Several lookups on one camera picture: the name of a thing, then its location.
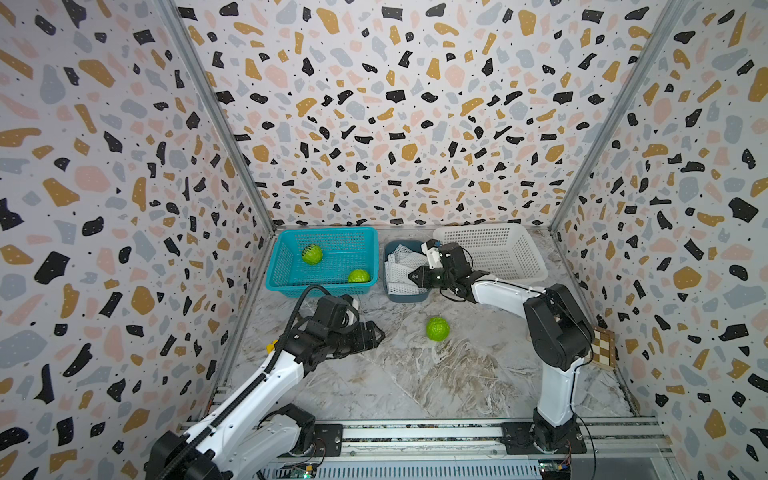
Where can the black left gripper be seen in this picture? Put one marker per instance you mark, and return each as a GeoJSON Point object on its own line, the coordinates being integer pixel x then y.
{"type": "Point", "coordinates": [363, 344]}

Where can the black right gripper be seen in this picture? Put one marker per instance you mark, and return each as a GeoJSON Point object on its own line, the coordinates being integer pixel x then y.
{"type": "Point", "coordinates": [422, 280]}

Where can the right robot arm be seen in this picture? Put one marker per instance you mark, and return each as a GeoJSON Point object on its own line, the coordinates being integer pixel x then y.
{"type": "Point", "coordinates": [560, 332]}

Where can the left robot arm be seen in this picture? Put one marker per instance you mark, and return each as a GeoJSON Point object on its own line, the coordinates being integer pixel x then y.
{"type": "Point", "coordinates": [250, 429]}

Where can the white foam nets pile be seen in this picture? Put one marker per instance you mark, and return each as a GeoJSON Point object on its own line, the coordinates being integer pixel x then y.
{"type": "Point", "coordinates": [399, 263]}

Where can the green custard apple in basket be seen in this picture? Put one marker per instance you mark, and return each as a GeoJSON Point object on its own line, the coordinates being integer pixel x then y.
{"type": "Point", "coordinates": [359, 276]}

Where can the green custard apple dark spots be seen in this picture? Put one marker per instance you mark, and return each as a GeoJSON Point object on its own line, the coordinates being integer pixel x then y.
{"type": "Point", "coordinates": [312, 254]}

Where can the dark blue net bin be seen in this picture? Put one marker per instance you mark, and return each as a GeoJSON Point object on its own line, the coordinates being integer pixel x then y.
{"type": "Point", "coordinates": [415, 245]}

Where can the teal plastic basket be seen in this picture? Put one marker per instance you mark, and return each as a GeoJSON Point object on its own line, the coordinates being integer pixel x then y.
{"type": "Point", "coordinates": [345, 249]}

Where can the white plastic basket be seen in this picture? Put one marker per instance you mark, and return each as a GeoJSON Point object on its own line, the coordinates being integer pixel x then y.
{"type": "Point", "coordinates": [506, 251]}

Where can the wooden chessboard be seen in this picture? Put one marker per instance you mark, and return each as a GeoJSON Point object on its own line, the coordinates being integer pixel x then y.
{"type": "Point", "coordinates": [603, 347]}

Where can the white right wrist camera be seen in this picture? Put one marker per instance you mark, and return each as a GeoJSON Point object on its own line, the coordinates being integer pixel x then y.
{"type": "Point", "coordinates": [430, 249]}

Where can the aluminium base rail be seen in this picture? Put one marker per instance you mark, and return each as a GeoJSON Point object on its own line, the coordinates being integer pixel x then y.
{"type": "Point", "coordinates": [600, 448]}

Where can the aluminium corner post left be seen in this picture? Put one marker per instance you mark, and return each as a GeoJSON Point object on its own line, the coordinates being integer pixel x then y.
{"type": "Point", "coordinates": [186, 51]}

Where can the aluminium corner post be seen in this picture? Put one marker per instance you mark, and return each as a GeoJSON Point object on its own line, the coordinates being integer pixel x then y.
{"type": "Point", "coordinates": [668, 18]}
{"type": "Point", "coordinates": [186, 51]}

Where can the aluminium corner post right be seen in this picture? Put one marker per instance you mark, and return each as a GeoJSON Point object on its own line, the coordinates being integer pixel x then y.
{"type": "Point", "coordinates": [668, 18]}

